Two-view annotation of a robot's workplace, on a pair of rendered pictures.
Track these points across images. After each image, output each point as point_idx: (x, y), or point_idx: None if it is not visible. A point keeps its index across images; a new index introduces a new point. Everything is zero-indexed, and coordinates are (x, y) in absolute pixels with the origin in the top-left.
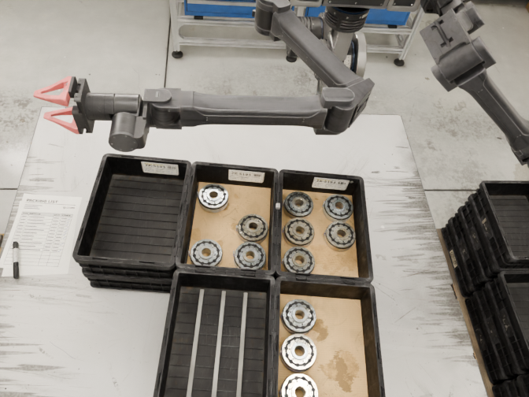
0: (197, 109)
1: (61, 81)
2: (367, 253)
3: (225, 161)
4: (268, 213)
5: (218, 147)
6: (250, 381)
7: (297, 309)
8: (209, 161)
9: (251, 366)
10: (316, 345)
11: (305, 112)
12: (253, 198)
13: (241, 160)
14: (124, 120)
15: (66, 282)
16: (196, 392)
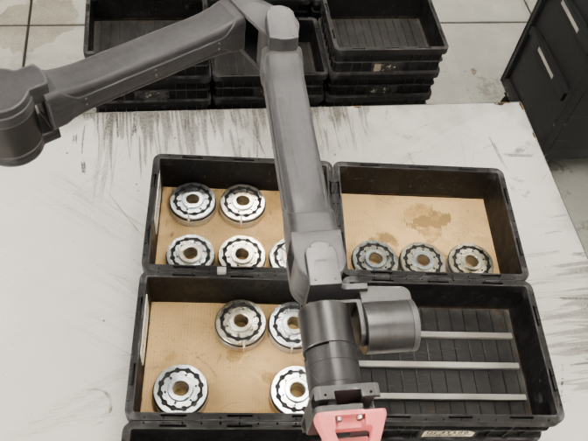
0: (331, 208)
1: (332, 435)
2: None
3: (47, 407)
4: (203, 305)
5: (8, 424)
6: (465, 323)
7: (369, 261)
8: (44, 438)
9: (446, 323)
10: (403, 247)
11: (302, 73)
12: (173, 328)
13: (45, 377)
14: (388, 312)
15: None
16: (495, 389)
